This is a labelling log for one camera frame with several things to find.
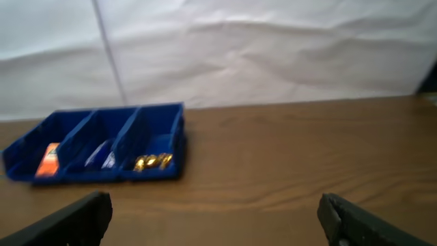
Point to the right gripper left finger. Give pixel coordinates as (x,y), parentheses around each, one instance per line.
(78,222)

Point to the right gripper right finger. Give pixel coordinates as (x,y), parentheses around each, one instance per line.
(351,225)

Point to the orange candy box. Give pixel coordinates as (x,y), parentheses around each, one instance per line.
(48,162)

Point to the blue tray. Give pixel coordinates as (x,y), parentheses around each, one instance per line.
(157,123)

